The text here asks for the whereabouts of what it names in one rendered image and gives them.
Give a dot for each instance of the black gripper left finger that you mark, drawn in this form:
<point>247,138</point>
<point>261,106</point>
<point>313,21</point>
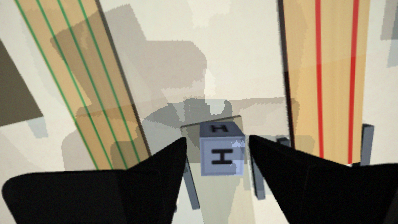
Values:
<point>146,193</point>

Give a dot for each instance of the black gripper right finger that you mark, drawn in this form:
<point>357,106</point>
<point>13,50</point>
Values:
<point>313,190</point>

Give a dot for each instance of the tan flat strip with red stripes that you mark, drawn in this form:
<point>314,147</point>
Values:
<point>325,104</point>

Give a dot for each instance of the blue-grey cube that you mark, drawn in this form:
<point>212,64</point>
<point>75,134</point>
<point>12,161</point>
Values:
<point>222,149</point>

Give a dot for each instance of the tan flat strip with green lines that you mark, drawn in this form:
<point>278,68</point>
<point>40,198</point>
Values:
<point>114,138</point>

